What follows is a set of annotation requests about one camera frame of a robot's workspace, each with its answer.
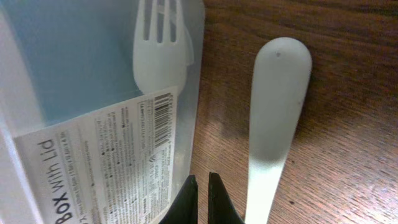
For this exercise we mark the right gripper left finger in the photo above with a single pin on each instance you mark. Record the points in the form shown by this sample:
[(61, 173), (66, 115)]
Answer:
[(184, 209)]

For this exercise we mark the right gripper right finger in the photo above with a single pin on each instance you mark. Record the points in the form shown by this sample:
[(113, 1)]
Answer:
[(220, 206)]

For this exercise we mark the white plastic fork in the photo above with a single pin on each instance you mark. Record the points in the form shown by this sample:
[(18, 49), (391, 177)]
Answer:
[(159, 65)]

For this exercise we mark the white plastic spoon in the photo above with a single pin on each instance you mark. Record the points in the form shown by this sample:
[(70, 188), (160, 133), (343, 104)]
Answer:
[(280, 80)]

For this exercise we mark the blue bowl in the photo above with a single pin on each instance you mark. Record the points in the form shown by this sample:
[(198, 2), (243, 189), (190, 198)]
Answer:
[(78, 53)]

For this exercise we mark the clear plastic storage container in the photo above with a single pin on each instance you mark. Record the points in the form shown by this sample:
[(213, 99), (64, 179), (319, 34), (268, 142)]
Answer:
[(124, 163)]

